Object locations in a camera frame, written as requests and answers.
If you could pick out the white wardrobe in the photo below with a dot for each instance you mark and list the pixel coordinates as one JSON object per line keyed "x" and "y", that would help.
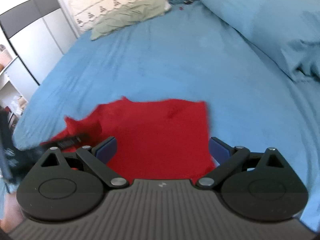
{"x": 39, "y": 33}

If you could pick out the blue bed sheet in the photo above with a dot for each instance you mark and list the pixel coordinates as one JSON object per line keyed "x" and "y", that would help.
{"x": 191, "y": 54}

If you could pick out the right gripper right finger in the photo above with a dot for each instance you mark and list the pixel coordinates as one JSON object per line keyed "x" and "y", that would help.
{"x": 230, "y": 159}

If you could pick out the red cloth garment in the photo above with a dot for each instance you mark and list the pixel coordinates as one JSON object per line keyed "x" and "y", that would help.
{"x": 156, "y": 140}

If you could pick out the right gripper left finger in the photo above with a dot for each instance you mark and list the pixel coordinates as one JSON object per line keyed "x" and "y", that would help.
{"x": 95, "y": 159}

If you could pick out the sage green pillow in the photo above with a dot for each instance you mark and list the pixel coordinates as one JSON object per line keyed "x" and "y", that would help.
{"x": 139, "y": 11}

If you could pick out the blue duvet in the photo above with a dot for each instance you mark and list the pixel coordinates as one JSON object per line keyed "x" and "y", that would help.
{"x": 287, "y": 31}

